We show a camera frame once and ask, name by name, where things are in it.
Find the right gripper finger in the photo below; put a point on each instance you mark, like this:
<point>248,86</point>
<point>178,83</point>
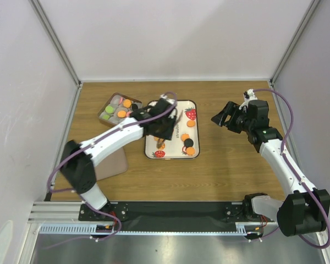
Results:
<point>232,110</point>
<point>220,118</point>

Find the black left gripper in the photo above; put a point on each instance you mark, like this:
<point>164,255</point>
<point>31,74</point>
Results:
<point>167,134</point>

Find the orange waffle round cookie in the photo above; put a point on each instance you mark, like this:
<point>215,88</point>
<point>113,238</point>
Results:
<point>127,103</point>

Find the silver metal tongs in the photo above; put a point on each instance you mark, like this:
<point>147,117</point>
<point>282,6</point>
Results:
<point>167,126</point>

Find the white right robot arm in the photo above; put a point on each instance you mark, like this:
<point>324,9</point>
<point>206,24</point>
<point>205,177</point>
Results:
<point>305,208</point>

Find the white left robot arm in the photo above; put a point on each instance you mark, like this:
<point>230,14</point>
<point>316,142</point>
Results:
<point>80,160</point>

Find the white strawberry print tray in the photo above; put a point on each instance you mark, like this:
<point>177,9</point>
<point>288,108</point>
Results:
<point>175,148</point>

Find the brown cookie tin box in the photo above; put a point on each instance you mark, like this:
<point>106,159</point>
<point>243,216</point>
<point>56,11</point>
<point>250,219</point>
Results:
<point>118,105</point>

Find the brown tin lid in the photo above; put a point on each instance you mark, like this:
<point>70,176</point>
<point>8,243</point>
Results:
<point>116,163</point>

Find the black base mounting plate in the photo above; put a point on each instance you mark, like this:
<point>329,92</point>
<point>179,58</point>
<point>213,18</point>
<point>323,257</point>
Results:
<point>184,216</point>

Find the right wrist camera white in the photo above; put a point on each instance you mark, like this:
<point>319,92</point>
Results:
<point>249,95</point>

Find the aluminium frame rail front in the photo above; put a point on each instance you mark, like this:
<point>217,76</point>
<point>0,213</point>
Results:
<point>58,217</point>

